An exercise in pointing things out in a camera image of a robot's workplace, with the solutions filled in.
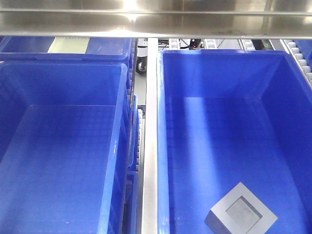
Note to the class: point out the gray square base block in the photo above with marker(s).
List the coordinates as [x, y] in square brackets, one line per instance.
[240, 212]

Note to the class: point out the large blue target bin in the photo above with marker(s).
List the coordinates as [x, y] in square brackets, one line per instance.
[231, 116]

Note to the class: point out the blue empty bin left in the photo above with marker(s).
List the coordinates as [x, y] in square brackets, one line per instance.
[64, 135]

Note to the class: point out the steel shelf top beam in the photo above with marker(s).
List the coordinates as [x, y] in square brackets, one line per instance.
[220, 19]

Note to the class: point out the steel shelf divider post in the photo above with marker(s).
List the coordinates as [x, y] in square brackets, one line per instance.
[149, 192]

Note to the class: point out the white roller conveyor rail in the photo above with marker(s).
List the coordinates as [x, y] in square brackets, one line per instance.
[299, 59]

